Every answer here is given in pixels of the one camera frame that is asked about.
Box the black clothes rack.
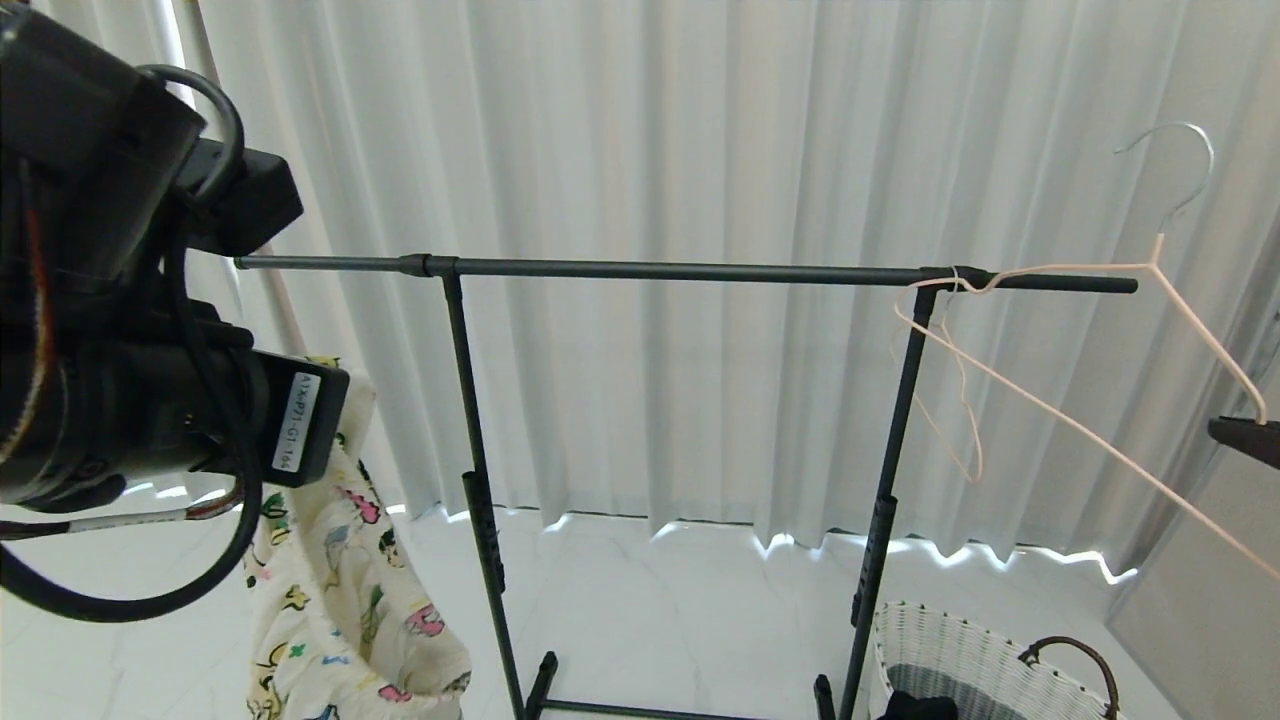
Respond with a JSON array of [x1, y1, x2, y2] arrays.
[[234, 253, 1139, 720]]

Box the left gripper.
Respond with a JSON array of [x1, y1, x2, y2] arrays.
[[40, 325, 352, 501]]

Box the cream printed garment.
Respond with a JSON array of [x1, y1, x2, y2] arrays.
[[243, 355, 473, 720]]

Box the pink clothes hanger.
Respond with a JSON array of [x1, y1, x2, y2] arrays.
[[888, 268, 987, 487], [892, 120, 1280, 583]]

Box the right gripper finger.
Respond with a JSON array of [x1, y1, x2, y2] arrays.
[[1208, 415, 1280, 471]]

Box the white laundry basket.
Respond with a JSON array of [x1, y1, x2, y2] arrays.
[[868, 600, 1126, 720]]

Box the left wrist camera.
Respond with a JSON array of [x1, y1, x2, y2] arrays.
[[172, 138, 304, 258]]

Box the white curtain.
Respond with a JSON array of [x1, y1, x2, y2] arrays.
[[30, 0, 1280, 586]]

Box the black garment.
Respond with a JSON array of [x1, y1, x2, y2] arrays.
[[878, 690, 961, 720]]

